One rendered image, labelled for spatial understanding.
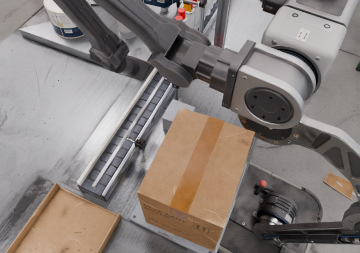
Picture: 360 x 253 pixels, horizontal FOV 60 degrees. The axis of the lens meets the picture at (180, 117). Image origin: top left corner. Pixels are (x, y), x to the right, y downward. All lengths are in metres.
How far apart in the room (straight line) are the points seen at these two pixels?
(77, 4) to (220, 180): 0.55
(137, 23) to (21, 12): 2.91
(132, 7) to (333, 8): 0.38
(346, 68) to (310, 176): 1.08
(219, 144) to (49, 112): 0.79
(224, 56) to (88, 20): 0.36
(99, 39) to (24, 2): 2.79
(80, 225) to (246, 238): 0.90
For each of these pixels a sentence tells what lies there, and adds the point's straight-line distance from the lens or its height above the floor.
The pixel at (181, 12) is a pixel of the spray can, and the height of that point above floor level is 1.08.
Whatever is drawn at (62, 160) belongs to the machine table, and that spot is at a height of 0.83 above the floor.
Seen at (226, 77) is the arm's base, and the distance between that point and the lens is 0.59.
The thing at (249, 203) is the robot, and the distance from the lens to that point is 1.78.
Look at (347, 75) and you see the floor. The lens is 2.90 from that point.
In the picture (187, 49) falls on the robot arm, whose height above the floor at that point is 1.47.
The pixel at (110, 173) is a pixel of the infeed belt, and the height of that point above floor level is 0.88.
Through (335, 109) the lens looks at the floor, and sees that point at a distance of 2.62.
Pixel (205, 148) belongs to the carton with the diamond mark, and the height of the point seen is 1.12.
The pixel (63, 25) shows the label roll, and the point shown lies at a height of 0.95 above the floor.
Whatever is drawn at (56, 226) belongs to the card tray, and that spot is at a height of 0.83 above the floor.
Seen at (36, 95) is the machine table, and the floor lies 0.83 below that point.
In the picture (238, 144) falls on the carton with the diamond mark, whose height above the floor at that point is 1.12.
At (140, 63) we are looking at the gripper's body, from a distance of 1.06.
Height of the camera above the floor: 1.91
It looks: 56 degrees down
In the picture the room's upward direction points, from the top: straight up
